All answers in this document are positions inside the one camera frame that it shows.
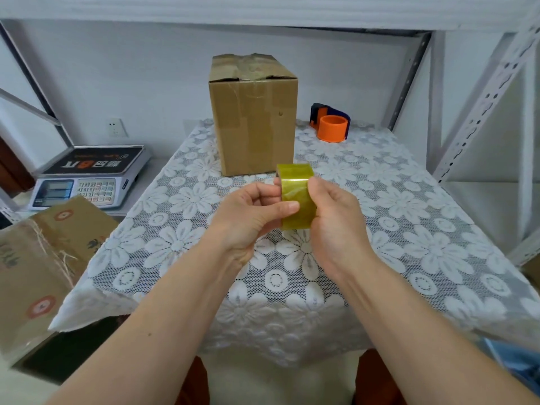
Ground person's left forearm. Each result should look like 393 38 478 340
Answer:
44 248 254 405

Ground white wall socket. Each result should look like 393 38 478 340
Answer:
106 118 128 138

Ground electronic weighing scale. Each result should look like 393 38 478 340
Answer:
27 145 152 212

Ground blue cloth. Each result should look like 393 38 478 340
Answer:
483 337 540 384

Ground orange tape dispenser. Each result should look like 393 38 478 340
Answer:
309 102 351 143

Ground printed brown cardboard box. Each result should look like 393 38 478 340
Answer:
0 195 120 367

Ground small brown cardboard box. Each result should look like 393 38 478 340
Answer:
208 53 299 178

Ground person's orange trousers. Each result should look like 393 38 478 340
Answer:
175 349 408 405

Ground white metal shelving rack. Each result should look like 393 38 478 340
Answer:
0 0 540 224
443 181 540 266

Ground yellow tape roll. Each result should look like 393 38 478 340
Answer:
276 163 317 231

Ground brown wooden door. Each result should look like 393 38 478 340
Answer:
0 137 37 198

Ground person's left hand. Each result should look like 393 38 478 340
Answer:
206 181 300 266

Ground person's right hand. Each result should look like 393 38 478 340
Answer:
307 177 376 283

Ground white floral lace tablecloth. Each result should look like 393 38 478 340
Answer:
48 118 540 367

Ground person's right forearm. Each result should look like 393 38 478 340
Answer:
337 265 540 405

